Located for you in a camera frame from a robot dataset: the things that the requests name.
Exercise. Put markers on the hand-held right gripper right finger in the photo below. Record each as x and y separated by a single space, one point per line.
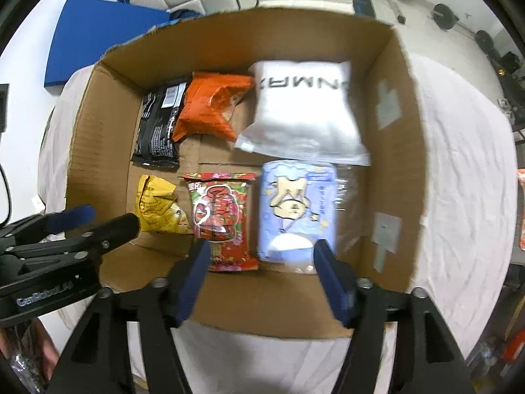
333 285

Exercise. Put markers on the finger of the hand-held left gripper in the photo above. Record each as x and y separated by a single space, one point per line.
74 215
117 230

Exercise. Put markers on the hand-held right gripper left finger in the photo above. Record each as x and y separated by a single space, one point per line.
190 283

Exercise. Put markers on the yellow snack packet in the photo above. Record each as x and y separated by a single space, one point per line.
158 207

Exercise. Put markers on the red patterned snack packet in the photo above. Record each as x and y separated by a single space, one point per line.
221 217

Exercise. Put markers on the light blue tissue pack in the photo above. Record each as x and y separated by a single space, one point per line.
295 209

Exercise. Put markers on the black snack packet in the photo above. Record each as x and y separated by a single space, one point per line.
158 135

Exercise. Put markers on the cardboard box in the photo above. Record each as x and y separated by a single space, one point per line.
389 172

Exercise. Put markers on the orange snack packet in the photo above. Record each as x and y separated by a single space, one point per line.
205 106

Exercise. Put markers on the white soft packet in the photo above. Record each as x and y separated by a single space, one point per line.
303 115

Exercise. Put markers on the person's left hand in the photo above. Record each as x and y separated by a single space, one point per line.
39 344

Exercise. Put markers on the blue foam mat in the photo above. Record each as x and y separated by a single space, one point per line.
94 41

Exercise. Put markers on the orange floral towel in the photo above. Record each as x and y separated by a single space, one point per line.
521 213

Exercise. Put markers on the dark blue jacket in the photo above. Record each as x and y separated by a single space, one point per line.
184 14

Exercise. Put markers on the short barbell with black plates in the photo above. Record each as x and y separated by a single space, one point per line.
445 14

